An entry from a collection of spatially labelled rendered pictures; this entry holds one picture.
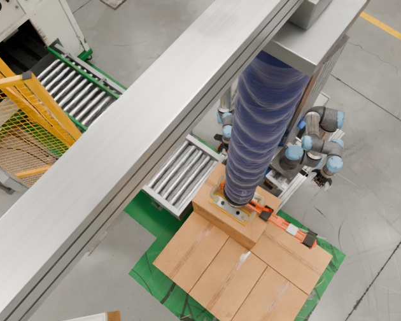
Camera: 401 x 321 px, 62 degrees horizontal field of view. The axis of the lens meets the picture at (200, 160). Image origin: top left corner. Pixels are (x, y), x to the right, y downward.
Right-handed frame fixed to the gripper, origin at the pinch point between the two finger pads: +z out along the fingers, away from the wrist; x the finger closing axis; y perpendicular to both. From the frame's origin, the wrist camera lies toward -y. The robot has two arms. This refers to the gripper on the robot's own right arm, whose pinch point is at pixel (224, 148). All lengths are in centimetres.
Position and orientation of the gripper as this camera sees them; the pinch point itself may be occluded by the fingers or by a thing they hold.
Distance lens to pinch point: 266.4
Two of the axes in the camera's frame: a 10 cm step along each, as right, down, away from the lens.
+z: 0.3, 3.8, 9.3
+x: 5.7, -7.7, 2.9
